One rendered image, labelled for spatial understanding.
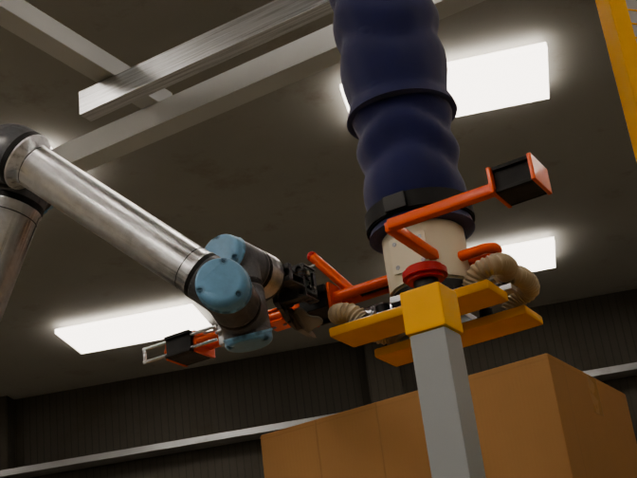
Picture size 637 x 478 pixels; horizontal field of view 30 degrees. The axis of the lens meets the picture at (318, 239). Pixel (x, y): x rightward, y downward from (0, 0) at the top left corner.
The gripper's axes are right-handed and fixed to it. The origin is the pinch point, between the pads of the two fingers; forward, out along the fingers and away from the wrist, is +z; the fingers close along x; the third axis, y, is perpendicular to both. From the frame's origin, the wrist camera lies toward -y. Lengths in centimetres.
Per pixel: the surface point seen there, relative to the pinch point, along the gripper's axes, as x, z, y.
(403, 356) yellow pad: -13.2, 10.0, 15.3
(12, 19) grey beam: 197, 95, -169
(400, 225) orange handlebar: -1.0, -25.2, 34.4
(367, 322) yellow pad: -12.6, -13.0, 19.1
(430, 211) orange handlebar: -0.6, -25.5, 40.7
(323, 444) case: -34.6, -17.2, 8.7
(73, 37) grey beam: 204, 127, -165
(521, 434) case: -42, -19, 47
